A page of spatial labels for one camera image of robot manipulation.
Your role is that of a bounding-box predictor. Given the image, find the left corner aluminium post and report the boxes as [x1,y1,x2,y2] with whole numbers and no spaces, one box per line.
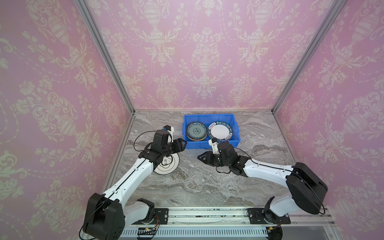
[74,0,135,115]

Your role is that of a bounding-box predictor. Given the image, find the aluminium front rail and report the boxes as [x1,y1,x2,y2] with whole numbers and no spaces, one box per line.
[118,207,342,240]

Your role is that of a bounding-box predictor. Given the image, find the right corner aluminium post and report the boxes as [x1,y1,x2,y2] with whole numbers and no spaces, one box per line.
[271,0,347,117]

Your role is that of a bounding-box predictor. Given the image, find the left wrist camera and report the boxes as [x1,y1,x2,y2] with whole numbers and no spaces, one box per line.
[163,125,175,143]

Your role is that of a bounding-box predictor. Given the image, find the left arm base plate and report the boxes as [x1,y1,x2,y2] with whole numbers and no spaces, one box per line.
[139,208,169,225]

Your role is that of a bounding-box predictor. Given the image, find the white plate black flower outline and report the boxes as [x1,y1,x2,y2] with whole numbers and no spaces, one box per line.
[154,153,180,175]

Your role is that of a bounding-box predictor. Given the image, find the large green-rim white plate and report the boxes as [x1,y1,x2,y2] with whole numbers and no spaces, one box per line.
[208,121,234,141]

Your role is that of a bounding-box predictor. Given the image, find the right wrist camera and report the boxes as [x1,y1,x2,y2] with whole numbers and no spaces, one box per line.
[209,138,220,155]

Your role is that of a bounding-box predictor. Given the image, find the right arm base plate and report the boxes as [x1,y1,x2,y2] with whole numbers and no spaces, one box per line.
[246,208,291,225]

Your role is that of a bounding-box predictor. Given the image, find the corner aluminium post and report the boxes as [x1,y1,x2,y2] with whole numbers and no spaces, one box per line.
[271,0,347,117]
[74,0,135,115]

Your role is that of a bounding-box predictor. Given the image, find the blue plastic bin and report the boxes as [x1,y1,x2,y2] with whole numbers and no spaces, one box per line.
[182,113,242,150]

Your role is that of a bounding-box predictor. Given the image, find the teal patterned plate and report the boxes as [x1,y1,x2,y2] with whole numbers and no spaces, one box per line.
[187,122,208,141]

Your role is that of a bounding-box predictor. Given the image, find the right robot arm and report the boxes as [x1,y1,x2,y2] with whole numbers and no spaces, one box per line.
[197,141,328,225]

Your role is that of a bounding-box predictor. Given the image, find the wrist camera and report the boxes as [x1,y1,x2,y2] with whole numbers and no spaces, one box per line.
[209,138,220,155]
[163,125,175,143]

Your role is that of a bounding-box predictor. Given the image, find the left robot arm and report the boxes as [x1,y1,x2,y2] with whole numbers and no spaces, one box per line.
[79,125,187,240]

